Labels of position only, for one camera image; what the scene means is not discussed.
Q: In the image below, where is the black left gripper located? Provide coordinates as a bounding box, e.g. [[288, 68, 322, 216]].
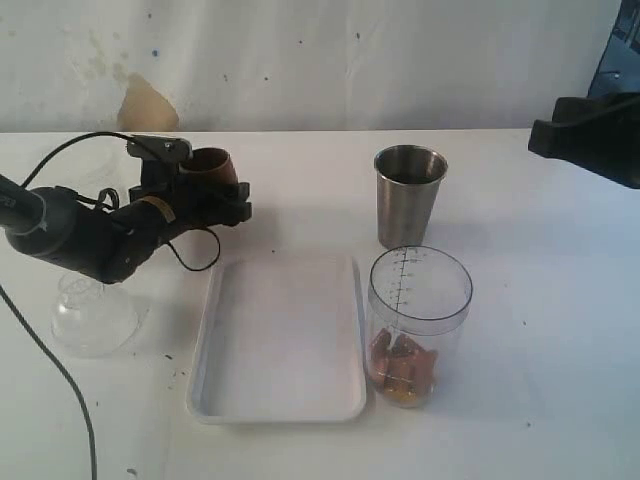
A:
[[127, 159, 252, 240]]

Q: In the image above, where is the dark blue background object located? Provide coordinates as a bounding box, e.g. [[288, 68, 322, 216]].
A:
[[587, 0, 639, 98]]

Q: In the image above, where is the brown wooden cup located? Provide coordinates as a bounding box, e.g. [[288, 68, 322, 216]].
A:
[[180, 147, 238, 185]]

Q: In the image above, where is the clear glass funnel flask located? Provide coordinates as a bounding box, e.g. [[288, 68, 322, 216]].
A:
[[51, 273, 150, 358]]

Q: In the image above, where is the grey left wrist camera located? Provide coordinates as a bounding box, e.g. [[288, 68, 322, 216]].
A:
[[126, 135, 193, 164]]

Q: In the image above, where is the translucent plastic container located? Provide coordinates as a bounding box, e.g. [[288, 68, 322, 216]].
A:
[[67, 138, 141, 204]]

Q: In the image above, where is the clear measuring jar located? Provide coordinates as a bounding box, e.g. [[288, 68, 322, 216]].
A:
[[365, 246, 474, 388]]

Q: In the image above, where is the stainless steel cup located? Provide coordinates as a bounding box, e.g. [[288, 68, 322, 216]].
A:
[[374, 145, 448, 249]]

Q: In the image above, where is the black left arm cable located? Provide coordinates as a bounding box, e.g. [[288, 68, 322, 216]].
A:
[[0, 130, 222, 480]]

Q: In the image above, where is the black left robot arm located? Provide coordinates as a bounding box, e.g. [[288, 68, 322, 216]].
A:
[[1, 146, 252, 284]]

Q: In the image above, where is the white rectangular tray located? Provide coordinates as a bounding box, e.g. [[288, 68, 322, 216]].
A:
[[186, 252, 367, 425]]

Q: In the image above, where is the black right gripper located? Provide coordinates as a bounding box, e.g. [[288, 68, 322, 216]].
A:
[[528, 92, 639, 189]]

